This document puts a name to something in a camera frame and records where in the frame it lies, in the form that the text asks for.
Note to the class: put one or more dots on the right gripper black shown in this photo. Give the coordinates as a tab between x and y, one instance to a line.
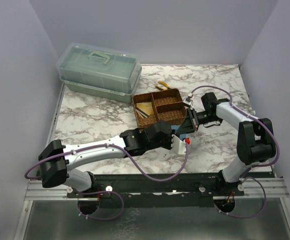
192	119

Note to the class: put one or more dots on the blue leather card holder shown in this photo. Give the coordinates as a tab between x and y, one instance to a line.
177	132

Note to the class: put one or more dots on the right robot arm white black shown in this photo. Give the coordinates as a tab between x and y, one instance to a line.
255	143

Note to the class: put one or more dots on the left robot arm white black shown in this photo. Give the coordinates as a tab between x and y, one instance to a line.
59	163

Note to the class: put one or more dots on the brown woven divided basket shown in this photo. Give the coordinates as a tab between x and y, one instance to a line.
167	105

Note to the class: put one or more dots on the green plastic storage box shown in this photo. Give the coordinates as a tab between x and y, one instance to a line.
100	72

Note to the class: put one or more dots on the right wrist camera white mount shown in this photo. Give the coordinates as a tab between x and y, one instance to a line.
188	101

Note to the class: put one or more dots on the yellow handled pliers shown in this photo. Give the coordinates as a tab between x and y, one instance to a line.
162	86

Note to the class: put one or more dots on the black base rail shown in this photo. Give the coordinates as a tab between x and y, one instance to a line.
137	191

